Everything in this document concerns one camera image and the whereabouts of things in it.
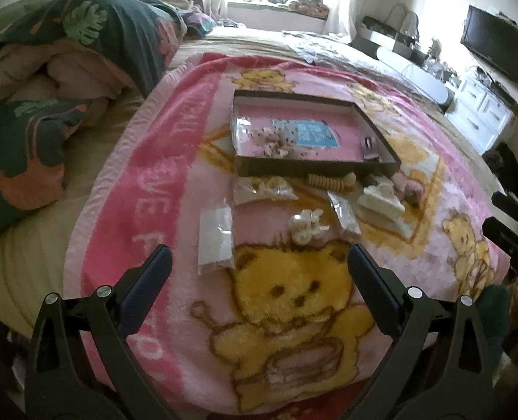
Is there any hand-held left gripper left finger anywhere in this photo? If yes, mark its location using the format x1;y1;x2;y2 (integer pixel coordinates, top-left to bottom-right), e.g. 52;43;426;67
25;244;174;420

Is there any clear bag with beige bow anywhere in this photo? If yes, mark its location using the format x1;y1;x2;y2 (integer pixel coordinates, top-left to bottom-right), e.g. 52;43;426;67
233;176;299;205

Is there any white flower hair clip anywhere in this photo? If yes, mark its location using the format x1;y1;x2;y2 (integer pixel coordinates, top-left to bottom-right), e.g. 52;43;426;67
287;210;330;246

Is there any black flat television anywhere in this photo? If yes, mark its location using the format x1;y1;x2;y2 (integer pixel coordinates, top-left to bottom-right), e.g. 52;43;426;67
460;5;518;86

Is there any grey pillow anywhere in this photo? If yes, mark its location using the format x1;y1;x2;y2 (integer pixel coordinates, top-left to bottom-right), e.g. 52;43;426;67
0;0;124;25

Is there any grey storage box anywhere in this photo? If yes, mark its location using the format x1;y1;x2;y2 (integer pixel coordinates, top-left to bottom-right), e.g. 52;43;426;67
355;15;417;53

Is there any white claw hair clip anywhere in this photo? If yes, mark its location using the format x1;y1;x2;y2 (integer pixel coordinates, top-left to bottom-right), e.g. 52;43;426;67
357;182;406;219

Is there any dark green floral quilt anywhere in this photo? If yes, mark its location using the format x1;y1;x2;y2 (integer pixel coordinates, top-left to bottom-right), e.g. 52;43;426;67
0;0;185;241

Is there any windowsill clutter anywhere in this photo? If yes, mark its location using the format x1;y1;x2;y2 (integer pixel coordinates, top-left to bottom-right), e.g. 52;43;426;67
259;0;330;18

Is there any dark green cloth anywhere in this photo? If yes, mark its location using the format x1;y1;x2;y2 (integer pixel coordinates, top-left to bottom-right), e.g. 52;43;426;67
478;284;511;359

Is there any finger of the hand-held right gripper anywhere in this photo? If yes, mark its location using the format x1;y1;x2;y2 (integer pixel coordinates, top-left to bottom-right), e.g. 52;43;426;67
482;218;518;251
492;192;518;219

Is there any pink fluffy hair tie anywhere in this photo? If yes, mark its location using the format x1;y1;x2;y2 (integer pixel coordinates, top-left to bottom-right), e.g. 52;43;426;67
392;173;422;204

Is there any beige spiral hair clip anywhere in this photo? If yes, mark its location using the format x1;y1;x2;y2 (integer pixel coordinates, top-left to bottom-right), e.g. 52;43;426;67
305;170;357;192

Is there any purple pillow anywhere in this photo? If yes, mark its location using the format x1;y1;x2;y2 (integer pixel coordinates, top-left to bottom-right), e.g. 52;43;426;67
184;11;216;38

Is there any white drawer cabinet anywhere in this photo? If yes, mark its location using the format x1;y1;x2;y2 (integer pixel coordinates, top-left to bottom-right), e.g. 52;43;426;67
445;74;518;154

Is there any dark-rimmed pink jewelry box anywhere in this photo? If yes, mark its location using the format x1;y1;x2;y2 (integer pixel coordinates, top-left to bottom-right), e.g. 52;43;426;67
230;90;402;178

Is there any pink bear printed blanket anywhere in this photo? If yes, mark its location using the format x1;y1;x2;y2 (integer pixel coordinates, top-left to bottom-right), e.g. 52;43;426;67
64;52;511;420

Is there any dark clothes pile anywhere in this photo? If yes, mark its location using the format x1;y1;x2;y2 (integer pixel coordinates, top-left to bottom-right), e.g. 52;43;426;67
482;142;518;197

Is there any white long cushion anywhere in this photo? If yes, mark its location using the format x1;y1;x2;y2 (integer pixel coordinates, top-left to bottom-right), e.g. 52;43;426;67
375;46;456;106

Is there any clear bag of beaded jewelry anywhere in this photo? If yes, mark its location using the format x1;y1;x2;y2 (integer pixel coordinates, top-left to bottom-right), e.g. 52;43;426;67
233;116;305;158

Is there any clear plastic bag left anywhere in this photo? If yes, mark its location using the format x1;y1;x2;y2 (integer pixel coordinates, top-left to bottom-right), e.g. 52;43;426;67
198;199;235;276

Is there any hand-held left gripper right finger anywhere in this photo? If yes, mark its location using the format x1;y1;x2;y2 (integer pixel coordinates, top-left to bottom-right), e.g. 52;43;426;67
347;244;498;420

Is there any clear plastic packet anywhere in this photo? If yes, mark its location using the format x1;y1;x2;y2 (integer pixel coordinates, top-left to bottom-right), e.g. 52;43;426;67
327;192;362;235

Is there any blue printed card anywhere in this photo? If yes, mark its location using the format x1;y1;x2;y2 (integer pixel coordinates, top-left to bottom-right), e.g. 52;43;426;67
271;118;340;150

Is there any clear plastic sheet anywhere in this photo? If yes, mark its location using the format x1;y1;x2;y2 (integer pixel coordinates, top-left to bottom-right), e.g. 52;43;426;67
281;30;373;66

